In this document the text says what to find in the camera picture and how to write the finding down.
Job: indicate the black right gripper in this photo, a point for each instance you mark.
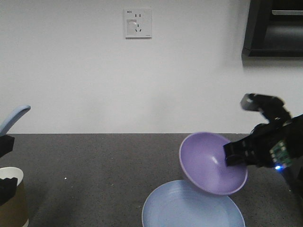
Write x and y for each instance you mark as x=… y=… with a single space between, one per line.
x=272 y=144

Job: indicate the brown paper cup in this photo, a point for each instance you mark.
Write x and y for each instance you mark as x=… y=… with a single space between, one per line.
x=14 y=212

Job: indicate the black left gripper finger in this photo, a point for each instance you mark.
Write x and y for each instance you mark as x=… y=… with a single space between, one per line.
x=8 y=187
x=6 y=144

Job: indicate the purple plastic bowl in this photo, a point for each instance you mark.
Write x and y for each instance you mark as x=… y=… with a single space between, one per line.
x=202 y=159

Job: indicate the light blue plastic spoon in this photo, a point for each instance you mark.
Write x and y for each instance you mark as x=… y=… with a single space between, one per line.
x=12 y=118

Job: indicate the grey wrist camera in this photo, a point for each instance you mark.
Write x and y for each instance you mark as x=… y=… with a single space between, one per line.
x=250 y=102

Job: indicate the light blue plate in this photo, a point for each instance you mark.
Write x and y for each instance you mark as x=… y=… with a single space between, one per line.
x=178 y=204

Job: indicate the white wall socket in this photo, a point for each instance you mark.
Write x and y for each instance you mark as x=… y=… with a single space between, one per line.
x=138 y=23

